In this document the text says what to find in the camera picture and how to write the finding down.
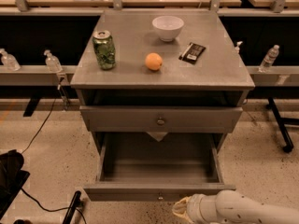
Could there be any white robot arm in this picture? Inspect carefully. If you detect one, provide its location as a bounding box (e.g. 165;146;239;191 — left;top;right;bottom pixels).
172;190;299;224

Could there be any grey wooden drawer cabinet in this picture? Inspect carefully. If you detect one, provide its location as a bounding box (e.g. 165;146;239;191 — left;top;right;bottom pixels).
71;9;254;146

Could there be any grey middle drawer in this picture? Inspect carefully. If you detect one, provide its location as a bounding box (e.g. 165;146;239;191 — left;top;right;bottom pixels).
80;105;243;133

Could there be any grey bottom drawer open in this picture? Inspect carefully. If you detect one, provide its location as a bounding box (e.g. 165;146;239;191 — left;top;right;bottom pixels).
84;133;235;202

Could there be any orange fruit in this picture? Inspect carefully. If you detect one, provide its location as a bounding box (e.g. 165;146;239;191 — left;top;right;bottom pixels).
145;53;163;71

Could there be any black snack packet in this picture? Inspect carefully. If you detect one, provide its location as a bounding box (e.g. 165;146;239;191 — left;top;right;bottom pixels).
178;42;206;64

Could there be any white ceramic bowl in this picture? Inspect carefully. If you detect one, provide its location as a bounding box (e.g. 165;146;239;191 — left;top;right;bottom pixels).
152;16;184;42

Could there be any green soda can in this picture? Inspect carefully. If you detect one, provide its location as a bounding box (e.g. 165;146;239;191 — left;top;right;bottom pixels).
93;30;116;70

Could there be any small white pump bottle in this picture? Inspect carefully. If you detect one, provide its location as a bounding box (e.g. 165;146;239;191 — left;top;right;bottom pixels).
235;41;243;53

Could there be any clear sanitizer pump bottle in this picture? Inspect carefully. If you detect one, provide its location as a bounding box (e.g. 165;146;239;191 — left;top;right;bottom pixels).
44;49;63;73

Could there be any clear plastic water bottle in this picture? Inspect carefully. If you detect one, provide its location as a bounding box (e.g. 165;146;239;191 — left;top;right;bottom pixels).
259;45;279;73

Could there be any black bar on floor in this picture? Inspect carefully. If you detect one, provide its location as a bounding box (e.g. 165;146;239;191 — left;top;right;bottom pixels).
63;190;81;224

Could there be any black table leg right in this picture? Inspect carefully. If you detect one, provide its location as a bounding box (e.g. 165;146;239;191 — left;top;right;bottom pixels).
266;97;299;153

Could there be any clear sanitizer bottle far left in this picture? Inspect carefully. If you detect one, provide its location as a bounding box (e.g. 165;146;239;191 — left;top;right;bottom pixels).
0;49;21;71

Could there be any black object lower left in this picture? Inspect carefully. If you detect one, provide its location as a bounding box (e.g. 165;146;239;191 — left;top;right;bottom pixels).
0;149;30;219

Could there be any black floor cable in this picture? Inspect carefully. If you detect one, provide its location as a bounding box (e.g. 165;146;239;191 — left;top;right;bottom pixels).
20;75;88;224

